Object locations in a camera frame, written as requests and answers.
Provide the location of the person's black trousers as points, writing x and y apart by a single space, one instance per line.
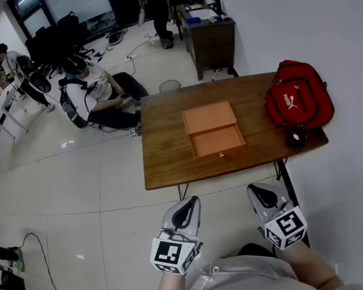
254 249

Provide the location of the thin black table leg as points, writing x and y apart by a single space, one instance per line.
180 192

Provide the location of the small black and red gadget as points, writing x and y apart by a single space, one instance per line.
296 137

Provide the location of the white power strip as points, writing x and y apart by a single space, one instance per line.
130 58

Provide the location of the black appliance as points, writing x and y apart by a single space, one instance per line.
217 5

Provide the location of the row of black office chairs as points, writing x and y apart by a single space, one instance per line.
58 44

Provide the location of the person's right forearm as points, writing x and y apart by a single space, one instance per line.
308 264

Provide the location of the blue case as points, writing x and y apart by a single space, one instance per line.
192 20

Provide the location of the dark wooden cabinet desk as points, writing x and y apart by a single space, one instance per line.
213 44

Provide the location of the black floor bag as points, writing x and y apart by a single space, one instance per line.
116 37

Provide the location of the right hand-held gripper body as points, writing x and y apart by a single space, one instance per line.
284 225

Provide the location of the thick black table leg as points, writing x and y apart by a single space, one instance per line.
286 178

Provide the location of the brown wooden drawer with knob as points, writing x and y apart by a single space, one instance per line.
215 141

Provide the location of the person's grey shirt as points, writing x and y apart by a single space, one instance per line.
247 288

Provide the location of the orange wooden box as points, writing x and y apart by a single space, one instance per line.
208 116

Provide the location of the black floor mat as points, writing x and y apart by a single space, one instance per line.
16 289

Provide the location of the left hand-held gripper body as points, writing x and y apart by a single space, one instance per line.
171 251

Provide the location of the red backpack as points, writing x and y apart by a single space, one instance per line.
297 97

